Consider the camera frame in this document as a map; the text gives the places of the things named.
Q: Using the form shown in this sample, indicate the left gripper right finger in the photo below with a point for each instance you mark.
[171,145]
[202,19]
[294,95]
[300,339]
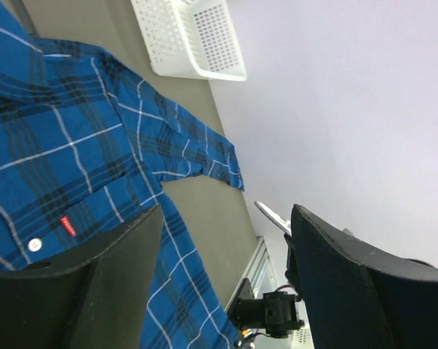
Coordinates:
[357,295]

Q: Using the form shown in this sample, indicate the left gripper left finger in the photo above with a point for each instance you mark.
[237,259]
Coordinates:
[94,295]

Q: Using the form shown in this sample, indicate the blue plaid shirt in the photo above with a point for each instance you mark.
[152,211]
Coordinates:
[86,144]

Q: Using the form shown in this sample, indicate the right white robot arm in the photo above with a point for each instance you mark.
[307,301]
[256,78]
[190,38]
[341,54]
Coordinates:
[275,314]

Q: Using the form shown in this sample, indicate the white plastic basket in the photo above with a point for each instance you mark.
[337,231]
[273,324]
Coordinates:
[190,39]

